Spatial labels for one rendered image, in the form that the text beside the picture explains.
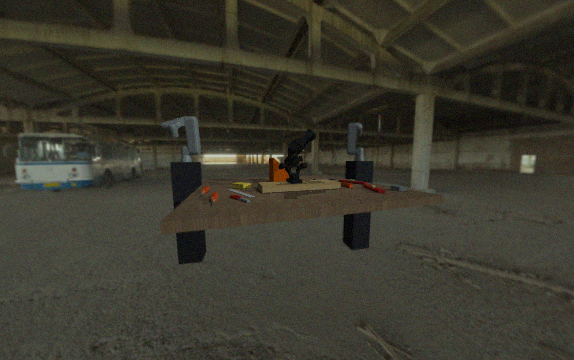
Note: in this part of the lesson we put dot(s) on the yellow rectangular block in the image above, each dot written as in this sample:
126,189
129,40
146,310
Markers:
241,185

